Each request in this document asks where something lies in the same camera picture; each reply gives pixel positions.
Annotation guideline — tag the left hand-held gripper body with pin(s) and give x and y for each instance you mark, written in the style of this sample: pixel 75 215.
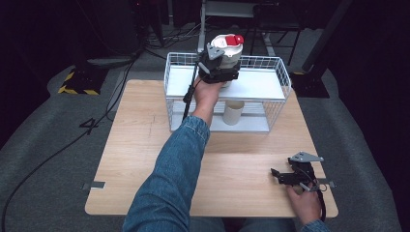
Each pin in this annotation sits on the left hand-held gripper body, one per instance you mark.
pixel 214 67

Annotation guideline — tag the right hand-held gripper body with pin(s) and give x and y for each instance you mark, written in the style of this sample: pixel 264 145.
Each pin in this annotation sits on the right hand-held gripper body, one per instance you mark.
pixel 303 170

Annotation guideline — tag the white jar with red lid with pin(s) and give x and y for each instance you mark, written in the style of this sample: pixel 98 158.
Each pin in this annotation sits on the white jar with red lid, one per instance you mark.
pixel 229 48

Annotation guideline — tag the person's left hand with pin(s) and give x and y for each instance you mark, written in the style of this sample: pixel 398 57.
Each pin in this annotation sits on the person's left hand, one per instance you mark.
pixel 206 95

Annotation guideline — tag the person's right hand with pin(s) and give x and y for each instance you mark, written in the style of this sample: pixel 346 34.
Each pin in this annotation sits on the person's right hand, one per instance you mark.
pixel 304 203

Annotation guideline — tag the white metal stand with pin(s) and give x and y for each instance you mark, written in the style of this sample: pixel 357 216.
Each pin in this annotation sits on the white metal stand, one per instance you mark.
pixel 222 9

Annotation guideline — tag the person's legs in jeans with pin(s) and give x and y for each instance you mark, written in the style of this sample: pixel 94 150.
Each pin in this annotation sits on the person's legs in jeans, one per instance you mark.
pixel 245 225

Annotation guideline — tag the black stand with base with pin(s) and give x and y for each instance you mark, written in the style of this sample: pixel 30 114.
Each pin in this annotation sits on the black stand with base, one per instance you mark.
pixel 314 74

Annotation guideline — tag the black yellow striped stand base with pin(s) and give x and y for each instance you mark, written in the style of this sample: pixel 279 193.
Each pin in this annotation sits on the black yellow striped stand base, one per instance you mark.
pixel 82 80

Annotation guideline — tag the grey metal table bracket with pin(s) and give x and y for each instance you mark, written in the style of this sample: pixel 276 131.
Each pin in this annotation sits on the grey metal table bracket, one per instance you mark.
pixel 94 185
pixel 328 183

